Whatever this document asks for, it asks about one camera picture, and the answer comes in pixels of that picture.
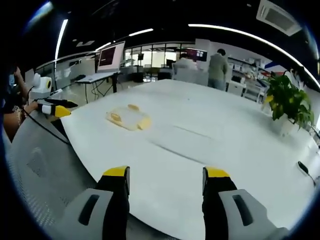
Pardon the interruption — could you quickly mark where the black cable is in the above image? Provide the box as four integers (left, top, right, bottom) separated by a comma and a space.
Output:
22, 106, 71, 146

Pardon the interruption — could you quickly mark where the translucent yellow plastic buckle part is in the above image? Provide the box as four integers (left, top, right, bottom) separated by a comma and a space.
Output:
124, 116, 152, 132

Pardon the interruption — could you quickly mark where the large display screen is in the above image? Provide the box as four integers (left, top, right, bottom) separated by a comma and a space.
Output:
96, 40, 126, 74

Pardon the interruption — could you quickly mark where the white storage shelf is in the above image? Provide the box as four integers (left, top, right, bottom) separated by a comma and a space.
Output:
226, 56, 272, 102

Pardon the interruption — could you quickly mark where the wall screen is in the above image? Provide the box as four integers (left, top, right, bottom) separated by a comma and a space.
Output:
184, 48, 208, 62

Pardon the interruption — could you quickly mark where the short ceiling light strip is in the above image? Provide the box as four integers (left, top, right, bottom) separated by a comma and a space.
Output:
128, 28, 154, 37

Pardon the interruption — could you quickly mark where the green potted plant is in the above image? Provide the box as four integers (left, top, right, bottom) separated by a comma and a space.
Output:
261, 69, 316, 131

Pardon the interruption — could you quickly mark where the white desk with black legs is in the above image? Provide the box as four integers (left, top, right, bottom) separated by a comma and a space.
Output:
74, 70, 121, 104

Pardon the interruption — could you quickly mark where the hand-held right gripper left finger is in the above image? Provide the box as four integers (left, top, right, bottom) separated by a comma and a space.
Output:
59, 165, 131, 240

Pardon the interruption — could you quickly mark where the long ceiling light strip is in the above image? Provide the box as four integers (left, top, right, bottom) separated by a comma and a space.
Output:
53, 18, 69, 61
187, 23, 320, 91

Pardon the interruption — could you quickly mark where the white plant pot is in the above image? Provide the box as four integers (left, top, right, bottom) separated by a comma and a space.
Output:
279, 116, 301, 138

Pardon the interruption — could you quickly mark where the ceiling air conditioner unit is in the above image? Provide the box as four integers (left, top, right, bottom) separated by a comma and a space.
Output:
255, 0, 303, 36

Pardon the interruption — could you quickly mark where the clear bag of yellow items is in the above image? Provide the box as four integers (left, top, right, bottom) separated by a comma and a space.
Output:
105, 103, 141, 126

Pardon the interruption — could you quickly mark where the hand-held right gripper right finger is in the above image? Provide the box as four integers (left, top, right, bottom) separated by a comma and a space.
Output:
201, 166, 291, 240

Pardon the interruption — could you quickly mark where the black plug with cable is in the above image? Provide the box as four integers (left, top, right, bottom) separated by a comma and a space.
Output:
297, 160, 317, 186

